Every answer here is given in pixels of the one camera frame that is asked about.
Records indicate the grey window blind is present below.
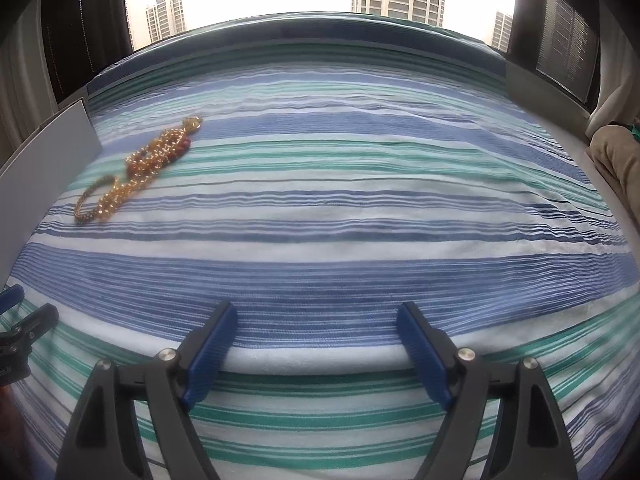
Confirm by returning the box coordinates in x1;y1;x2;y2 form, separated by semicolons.
535;0;601;106

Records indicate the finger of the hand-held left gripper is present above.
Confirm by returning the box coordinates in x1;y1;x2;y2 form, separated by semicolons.
0;284;25;318
0;302;60;348

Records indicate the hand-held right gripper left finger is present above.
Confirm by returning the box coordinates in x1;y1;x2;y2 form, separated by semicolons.
59;301;238;480

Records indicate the blue green striped blanket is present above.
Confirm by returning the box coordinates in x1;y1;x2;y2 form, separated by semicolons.
0;10;640;480

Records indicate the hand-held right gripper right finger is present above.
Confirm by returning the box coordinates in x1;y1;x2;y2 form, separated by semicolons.
396;301;581;480

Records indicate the red bead bracelet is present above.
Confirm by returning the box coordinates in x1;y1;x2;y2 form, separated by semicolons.
125;137;193;173

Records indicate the grey cardboard box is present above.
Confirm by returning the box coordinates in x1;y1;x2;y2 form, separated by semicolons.
0;97;103;266

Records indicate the white sheer curtain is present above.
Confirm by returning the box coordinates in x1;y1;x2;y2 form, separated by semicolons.
585;25;640;131

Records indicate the gold rope chain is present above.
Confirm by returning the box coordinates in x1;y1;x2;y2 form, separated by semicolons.
74;175;118;223

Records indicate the dark window blind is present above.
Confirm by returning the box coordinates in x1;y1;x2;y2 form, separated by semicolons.
40;0;133;106

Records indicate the gold bead necklace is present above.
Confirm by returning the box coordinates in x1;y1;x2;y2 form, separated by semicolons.
97;115;203;221

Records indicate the beige cushion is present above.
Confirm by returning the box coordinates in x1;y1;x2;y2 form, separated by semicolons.
587;124;640;221

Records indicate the pale curtain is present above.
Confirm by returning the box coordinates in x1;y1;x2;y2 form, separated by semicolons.
0;10;56;161

